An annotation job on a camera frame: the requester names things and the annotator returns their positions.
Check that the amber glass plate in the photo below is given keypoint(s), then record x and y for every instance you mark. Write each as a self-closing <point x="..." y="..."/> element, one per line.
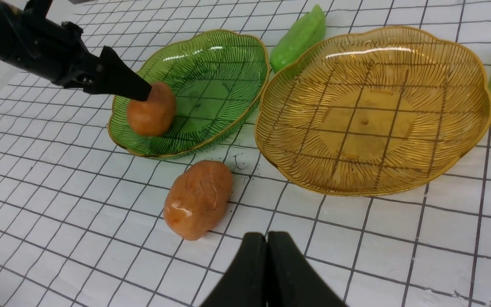
<point x="374" y="113"/>

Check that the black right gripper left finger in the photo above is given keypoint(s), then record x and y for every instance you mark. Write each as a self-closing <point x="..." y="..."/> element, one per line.
<point x="242" y="285"/>

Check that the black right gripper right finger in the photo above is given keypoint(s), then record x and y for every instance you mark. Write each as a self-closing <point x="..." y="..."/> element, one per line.
<point x="291" y="280"/>

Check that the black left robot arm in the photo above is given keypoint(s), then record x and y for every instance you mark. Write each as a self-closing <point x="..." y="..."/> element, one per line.
<point x="72" y="233"/>

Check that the orange potato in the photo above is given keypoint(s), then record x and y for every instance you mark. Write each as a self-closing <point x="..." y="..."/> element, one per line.
<point x="197" y="200"/>
<point x="154" y="116"/>

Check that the green glass plate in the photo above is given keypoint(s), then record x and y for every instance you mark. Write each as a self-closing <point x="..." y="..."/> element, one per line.
<point x="217" y="78"/>

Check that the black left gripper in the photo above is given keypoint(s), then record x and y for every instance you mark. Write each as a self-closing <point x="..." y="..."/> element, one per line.
<point x="31" y="41"/>

